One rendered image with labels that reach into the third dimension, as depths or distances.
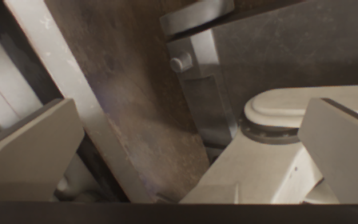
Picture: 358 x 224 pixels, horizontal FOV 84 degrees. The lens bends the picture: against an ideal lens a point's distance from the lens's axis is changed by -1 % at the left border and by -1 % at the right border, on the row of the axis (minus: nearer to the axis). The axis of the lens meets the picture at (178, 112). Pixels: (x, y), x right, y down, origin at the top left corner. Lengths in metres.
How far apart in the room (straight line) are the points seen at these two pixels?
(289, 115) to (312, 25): 0.18
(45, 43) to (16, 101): 0.22
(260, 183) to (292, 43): 0.28
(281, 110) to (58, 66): 0.45
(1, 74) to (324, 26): 0.71
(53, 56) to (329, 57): 0.55
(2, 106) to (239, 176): 0.57
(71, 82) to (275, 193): 0.45
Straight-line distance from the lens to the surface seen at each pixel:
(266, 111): 0.36
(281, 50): 0.47
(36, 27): 0.51
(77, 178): 0.77
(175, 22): 0.53
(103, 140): 0.57
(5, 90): 0.66
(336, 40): 0.46
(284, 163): 0.33
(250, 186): 0.31
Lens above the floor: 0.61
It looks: 38 degrees down
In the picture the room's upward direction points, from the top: 133 degrees counter-clockwise
